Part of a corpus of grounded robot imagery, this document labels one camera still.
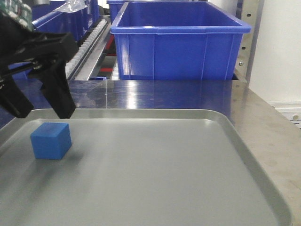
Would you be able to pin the blue bin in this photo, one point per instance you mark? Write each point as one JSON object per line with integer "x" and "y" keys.
{"x": 40, "y": 16}
{"x": 114, "y": 7}
{"x": 176, "y": 40}

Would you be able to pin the perforated steel shelf post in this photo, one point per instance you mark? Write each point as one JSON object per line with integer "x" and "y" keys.
{"x": 249, "y": 11}

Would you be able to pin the grey plastic tray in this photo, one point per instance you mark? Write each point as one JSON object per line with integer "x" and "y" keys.
{"x": 142, "y": 167}

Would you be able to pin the white roller conveyor rail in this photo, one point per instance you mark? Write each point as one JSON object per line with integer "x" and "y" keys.
{"x": 73, "y": 67}

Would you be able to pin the clear plastic bag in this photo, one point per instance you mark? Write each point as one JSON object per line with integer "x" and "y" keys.
{"x": 71, "y": 6}

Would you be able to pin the blue cube block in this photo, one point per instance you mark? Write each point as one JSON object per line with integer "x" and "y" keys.
{"x": 51, "y": 140}

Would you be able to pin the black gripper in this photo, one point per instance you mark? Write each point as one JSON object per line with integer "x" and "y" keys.
{"x": 18, "y": 44}

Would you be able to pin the blue bin right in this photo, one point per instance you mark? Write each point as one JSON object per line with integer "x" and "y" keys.
{"x": 176, "y": 40}

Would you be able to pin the blue bin rear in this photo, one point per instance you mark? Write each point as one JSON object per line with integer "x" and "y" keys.
{"x": 114, "y": 7}

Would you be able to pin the blue bin left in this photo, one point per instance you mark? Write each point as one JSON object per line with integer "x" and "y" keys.
{"x": 40, "y": 16}

